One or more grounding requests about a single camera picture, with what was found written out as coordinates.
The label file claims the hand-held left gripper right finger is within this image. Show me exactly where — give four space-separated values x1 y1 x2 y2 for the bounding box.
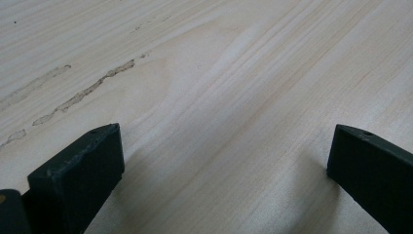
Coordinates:
325 123 413 234

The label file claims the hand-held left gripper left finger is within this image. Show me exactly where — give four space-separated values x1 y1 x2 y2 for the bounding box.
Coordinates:
26 122 127 234

